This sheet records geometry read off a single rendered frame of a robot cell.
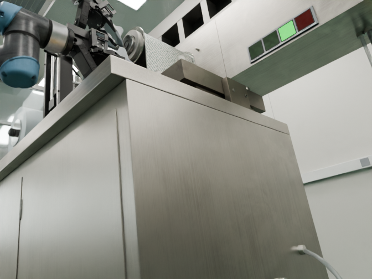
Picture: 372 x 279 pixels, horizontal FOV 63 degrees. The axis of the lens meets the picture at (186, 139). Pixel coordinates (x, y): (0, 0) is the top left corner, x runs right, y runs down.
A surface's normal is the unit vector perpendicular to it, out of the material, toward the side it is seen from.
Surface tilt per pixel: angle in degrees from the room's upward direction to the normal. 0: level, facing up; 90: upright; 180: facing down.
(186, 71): 90
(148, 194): 90
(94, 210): 90
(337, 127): 90
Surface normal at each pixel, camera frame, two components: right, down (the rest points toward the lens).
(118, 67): 0.69, -0.33
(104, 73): -0.71, -0.15
